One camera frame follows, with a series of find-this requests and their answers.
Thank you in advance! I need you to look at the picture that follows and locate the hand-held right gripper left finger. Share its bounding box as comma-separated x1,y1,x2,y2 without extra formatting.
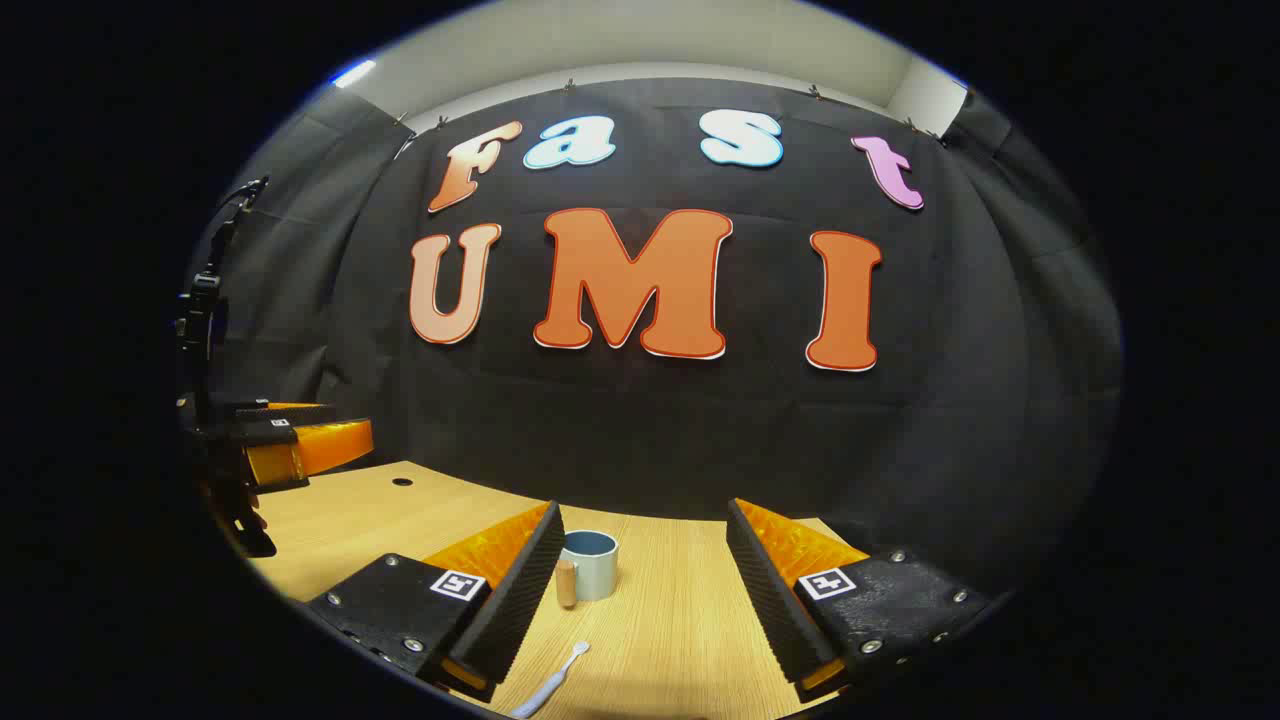
305,500,567,703

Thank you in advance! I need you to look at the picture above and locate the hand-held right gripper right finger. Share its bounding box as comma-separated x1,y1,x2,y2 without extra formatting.
725,497,991,702

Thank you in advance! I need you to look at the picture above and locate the pale green cup wooden handle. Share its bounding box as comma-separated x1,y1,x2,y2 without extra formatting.
555,530,620,609

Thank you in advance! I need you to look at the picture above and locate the white toothbrush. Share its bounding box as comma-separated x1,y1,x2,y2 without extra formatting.
510,640,592,720

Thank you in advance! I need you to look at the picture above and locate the wooden desktop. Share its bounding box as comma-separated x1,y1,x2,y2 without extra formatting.
245,460,851,720

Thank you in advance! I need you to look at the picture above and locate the black backdrop cloth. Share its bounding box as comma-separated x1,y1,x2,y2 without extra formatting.
185,78,1123,601

